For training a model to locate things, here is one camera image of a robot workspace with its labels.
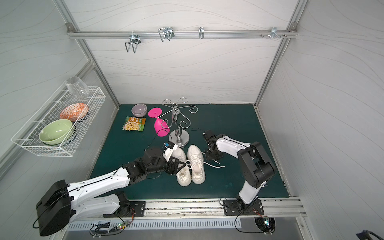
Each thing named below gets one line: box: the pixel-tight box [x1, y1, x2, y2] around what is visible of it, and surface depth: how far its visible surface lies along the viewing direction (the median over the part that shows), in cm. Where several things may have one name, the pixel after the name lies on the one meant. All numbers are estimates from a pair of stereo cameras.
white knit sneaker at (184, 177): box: [171, 147, 192, 187], surface depth 81 cm
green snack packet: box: [122, 116, 147, 132], surface depth 109 cm
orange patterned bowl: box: [59, 103, 89, 122], surface depth 72 cm
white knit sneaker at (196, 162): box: [187, 144, 206, 185], surface depth 85 cm
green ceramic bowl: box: [39, 119, 73, 146], surface depth 63 cm
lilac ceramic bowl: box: [131, 103, 148, 118], surface depth 113 cm
